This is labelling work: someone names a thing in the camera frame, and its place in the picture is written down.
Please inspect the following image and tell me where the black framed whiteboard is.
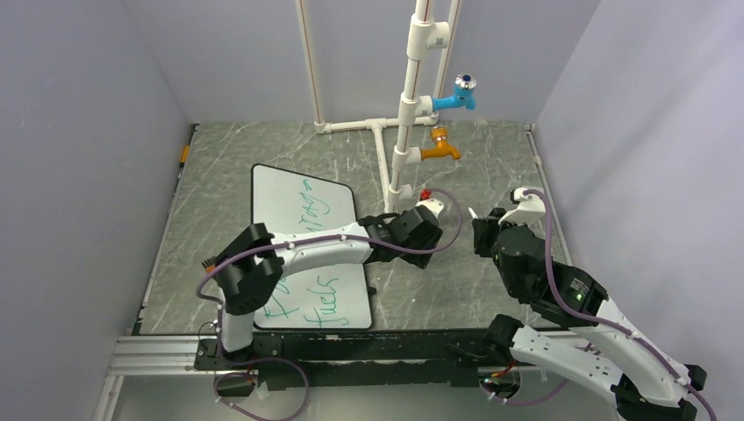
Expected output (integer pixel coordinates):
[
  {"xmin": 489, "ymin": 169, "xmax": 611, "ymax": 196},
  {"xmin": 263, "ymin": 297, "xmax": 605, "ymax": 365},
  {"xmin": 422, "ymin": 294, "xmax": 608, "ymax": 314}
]
[{"xmin": 251, "ymin": 164, "xmax": 372, "ymax": 330}]

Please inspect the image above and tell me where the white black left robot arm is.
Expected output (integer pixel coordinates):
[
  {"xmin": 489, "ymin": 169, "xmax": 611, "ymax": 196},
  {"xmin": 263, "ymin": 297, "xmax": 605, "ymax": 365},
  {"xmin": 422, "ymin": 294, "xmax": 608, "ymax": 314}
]
[{"xmin": 203, "ymin": 198, "xmax": 444, "ymax": 368}]

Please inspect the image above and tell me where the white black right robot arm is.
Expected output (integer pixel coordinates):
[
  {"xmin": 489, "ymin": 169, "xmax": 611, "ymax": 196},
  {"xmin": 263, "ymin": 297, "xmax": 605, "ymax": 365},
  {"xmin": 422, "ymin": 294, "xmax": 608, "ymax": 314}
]
[{"xmin": 472, "ymin": 208, "xmax": 707, "ymax": 420}]

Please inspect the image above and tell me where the orange plastic faucet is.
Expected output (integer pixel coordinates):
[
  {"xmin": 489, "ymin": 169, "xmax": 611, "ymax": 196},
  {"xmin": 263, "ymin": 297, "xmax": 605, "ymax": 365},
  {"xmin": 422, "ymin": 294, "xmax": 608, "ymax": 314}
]
[{"xmin": 420, "ymin": 125, "xmax": 461, "ymax": 161}]

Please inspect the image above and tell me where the blue plastic faucet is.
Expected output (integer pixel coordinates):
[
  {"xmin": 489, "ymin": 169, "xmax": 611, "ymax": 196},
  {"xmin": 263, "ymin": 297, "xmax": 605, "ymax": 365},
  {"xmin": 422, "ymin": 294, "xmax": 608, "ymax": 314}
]
[{"xmin": 432, "ymin": 74, "xmax": 477, "ymax": 112}]

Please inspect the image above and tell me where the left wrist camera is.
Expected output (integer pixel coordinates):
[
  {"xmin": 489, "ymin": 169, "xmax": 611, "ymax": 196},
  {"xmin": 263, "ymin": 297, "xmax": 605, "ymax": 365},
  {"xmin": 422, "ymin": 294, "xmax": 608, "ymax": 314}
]
[{"xmin": 416, "ymin": 189, "xmax": 446, "ymax": 223}]

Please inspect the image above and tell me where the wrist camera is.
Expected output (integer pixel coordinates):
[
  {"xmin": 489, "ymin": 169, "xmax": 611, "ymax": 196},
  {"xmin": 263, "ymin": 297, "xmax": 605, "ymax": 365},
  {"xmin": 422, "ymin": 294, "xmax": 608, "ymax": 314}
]
[
  {"xmin": 416, "ymin": 189, "xmax": 446, "ymax": 223},
  {"xmin": 498, "ymin": 187, "xmax": 547, "ymax": 225}
]

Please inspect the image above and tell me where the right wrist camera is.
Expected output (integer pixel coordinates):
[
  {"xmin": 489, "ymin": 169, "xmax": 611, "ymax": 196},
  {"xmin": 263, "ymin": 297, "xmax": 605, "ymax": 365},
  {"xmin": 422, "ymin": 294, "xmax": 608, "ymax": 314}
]
[{"xmin": 498, "ymin": 187, "xmax": 547, "ymax": 225}]

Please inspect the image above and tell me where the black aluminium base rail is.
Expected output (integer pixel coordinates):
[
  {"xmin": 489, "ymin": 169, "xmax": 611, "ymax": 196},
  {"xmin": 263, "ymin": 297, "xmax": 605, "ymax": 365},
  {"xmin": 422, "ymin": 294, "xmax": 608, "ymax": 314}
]
[{"xmin": 107, "ymin": 328, "xmax": 588, "ymax": 390}]

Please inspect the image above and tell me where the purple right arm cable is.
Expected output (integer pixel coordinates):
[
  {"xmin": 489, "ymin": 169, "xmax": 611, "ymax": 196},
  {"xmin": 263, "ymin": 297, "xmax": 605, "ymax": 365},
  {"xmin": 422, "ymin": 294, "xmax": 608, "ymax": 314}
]
[{"xmin": 479, "ymin": 187, "xmax": 719, "ymax": 421}]

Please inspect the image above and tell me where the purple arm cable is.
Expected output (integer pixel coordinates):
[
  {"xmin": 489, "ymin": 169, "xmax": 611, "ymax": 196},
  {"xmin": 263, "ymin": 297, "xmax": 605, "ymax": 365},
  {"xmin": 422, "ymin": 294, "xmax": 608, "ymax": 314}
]
[
  {"xmin": 479, "ymin": 187, "xmax": 719, "ymax": 421},
  {"xmin": 194, "ymin": 187, "xmax": 464, "ymax": 361}
]

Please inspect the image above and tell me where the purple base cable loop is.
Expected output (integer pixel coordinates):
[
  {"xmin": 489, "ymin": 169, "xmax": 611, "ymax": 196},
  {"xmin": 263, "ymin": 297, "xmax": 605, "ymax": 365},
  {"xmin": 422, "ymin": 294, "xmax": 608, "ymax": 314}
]
[{"xmin": 211, "ymin": 355, "xmax": 311, "ymax": 421}]

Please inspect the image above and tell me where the white pvc pipe frame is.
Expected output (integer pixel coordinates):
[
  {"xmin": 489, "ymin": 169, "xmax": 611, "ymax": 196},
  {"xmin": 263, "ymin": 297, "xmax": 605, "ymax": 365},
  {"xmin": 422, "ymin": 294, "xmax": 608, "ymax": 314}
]
[{"xmin": 293, "ymin": 1, "xmax": 462, "ymax": 211}]

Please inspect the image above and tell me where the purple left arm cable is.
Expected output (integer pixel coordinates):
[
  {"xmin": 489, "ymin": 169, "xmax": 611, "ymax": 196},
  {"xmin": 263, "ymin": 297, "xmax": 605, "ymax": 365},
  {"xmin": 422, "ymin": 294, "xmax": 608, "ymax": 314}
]
[{"xmin": 194, "ymin": 187, "xmax": 464, "ymax": 361}]

